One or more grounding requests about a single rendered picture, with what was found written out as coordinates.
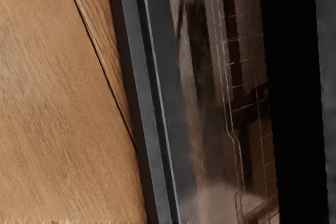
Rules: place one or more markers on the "black oven with glass door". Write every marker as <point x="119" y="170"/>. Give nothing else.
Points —
<point x="183" y="98"/>

